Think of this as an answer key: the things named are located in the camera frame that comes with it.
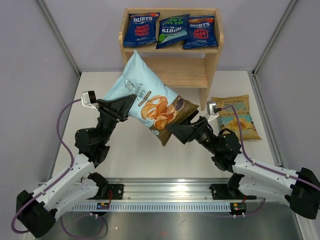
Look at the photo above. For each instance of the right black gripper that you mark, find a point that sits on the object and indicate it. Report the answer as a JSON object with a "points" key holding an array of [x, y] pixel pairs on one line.
{"points": [[186, 132]]}

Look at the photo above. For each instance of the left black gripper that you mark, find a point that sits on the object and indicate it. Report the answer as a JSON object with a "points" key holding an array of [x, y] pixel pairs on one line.
{"points": [[119, 109]]}

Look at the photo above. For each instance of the light blue cassava chips bag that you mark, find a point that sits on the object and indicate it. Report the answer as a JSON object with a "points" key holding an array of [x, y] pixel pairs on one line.
{"points": [[156, 105]]}

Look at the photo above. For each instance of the blue Burts chilli bag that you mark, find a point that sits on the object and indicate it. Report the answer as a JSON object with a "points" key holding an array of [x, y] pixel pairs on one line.
{"points": [[200, 32], [141, 29]]}

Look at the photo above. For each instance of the blue Burts sea salt bag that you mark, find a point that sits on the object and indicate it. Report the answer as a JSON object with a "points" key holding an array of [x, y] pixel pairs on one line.
{"points": [[172, 30]]}

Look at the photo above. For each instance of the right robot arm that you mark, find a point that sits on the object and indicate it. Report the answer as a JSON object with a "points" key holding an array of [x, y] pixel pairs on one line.
{"points": [[297, 189]]}

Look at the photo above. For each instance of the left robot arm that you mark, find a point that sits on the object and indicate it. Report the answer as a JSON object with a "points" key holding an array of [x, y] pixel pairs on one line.
{"points": [[38, 211]]}

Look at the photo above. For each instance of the wooden two-tier shelf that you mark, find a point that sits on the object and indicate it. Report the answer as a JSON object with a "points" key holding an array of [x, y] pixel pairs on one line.
{"points": [[175, 66]]}

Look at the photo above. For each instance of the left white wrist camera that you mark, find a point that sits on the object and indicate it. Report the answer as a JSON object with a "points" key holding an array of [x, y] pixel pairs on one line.
{"points": [[88, 99]]}

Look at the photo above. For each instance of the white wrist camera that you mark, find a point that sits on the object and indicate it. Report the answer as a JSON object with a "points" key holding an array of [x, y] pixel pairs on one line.
{"points": [[88, 99], [212, 111]]}

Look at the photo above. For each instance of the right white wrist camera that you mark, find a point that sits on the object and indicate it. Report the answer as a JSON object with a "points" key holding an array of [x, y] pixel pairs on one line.
{"points": [[212, 111]]}

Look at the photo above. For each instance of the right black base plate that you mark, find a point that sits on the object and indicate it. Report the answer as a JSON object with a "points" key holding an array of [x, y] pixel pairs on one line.
{"points": [[219, 191]]}

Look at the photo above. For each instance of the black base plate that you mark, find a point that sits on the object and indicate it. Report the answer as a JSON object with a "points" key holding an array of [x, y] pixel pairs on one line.
{"points": [[115, 191], [219, 191]]}

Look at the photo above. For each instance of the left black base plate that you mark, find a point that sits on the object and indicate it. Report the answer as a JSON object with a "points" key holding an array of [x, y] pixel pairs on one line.
{"points": [[115, 191]]}

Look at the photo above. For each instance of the aluminium mounting rail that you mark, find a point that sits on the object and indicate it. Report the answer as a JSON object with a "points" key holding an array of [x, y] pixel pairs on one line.
{"points": [[146, 195]]}

